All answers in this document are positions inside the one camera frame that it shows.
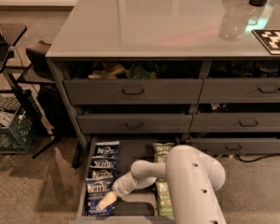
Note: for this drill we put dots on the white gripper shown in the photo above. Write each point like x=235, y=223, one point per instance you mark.
x=121, y=186

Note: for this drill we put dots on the blue kettle chip bag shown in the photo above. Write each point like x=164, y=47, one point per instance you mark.
x=103, y=163
x=107, y=149
x=106, y=173
x=96, y=189

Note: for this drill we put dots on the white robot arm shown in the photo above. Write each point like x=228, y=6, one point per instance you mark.
x=192, y=177

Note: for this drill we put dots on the open bottom left drawer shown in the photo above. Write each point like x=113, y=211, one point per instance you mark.
x=140, y=207

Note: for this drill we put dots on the front green Kettle chip bag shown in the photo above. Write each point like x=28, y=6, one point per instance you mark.
x=163, y=199

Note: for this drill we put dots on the rear green Kettle chip bag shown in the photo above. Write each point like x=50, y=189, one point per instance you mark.
x=160, y=147

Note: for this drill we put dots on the middle left grey drawer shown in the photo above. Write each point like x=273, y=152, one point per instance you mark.
x=135, y=119

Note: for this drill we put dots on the grey drawer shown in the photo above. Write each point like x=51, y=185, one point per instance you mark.
x=179, y=84
x=242, y=82
x=135, y=119
x=252, y=118
x=236, y=145

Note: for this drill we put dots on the top left grey drawer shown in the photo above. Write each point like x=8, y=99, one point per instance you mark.
x=179, y=84

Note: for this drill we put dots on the tan snack bag in drawer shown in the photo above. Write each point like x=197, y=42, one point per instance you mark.
x=107, y=70

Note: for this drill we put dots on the bottom right grey drawer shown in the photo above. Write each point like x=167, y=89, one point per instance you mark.
x=236, y=145

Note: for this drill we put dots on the green snack bag in drawer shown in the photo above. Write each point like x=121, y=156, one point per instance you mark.
x=143, y=70

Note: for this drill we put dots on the grey drawer cabinet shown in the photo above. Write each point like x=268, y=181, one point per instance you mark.
x=160, y=31

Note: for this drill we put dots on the top right grey drawer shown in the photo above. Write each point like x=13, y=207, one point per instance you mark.
x=242, y=82

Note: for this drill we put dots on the middle right grey drawer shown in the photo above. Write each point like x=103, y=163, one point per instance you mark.
x=252, y=118

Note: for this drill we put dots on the green plastic crate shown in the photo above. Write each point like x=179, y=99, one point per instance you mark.
x=16, y=128

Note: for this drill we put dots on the black folding stand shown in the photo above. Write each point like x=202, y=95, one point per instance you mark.
x=10, y=34

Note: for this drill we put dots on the black white marker tag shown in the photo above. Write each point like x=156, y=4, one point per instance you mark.
x=270, y=39

